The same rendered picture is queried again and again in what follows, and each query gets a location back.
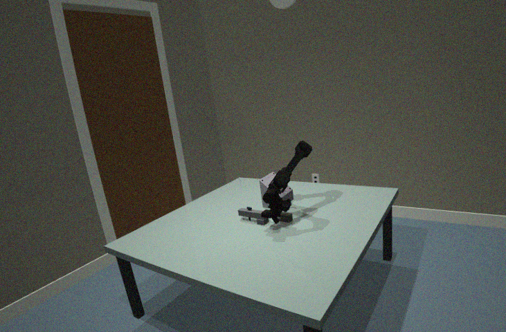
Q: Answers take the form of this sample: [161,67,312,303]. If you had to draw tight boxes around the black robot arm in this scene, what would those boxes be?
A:
[263,140,313,212]

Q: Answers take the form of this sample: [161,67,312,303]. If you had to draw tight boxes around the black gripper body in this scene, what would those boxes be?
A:
[261,197,281,219]

